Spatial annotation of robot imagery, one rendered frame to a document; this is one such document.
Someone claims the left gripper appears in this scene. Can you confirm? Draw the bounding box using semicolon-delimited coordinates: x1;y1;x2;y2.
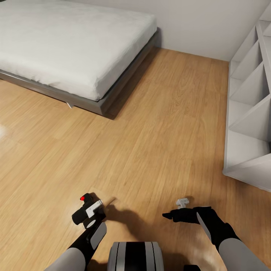
83;208;106;229

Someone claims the robot trunk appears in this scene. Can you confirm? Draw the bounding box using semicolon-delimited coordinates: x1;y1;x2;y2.
107;242;164;271

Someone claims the digital camera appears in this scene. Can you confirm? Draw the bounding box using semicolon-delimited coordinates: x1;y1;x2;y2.
72;193;99;225

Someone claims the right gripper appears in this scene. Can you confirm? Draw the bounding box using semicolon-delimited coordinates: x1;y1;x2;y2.
162;208;191;223

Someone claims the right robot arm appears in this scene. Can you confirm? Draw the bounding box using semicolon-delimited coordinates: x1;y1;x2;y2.
162;198;271;271

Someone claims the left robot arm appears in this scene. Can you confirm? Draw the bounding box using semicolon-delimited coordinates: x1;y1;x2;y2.
44;200;107;271

